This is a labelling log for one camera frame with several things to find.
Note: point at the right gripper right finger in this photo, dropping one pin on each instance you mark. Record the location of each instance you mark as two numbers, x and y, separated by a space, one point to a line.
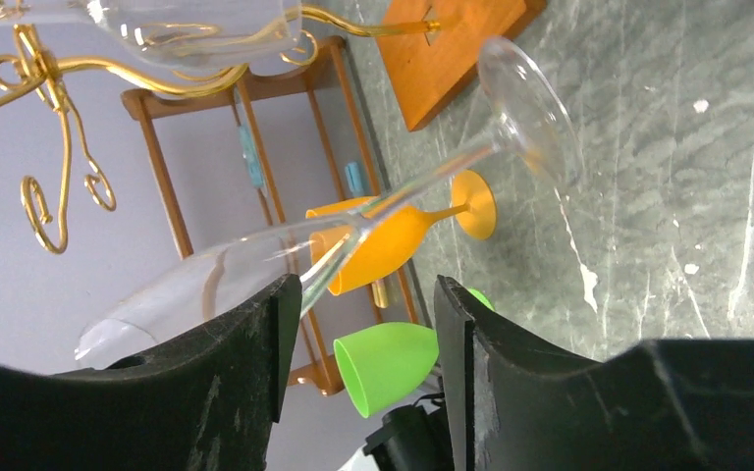
518 402

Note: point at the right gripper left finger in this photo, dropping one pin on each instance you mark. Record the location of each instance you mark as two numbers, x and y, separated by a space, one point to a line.
204 400

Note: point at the orange plastic wine glass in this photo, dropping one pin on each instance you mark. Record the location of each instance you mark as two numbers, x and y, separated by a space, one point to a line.
394 241

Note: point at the clear champagne flute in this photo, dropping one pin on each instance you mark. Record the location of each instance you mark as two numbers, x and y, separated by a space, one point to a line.
528 122

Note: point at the clear wine glass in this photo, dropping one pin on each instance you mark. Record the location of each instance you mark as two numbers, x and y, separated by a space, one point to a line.
176 34

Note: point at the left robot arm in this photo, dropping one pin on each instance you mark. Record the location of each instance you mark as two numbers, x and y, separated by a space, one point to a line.
412 437

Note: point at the wooden dish drying rack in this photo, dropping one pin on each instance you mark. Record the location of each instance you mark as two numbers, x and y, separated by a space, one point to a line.
346 156

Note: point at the green plastic wine glass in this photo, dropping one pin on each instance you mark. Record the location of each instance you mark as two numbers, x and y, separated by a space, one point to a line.
385 363

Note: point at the blue packaged tool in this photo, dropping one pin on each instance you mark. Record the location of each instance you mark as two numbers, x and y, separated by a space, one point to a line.
251 158

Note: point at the gold wire wine glass rack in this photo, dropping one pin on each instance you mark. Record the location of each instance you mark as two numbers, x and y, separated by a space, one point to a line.
428 49

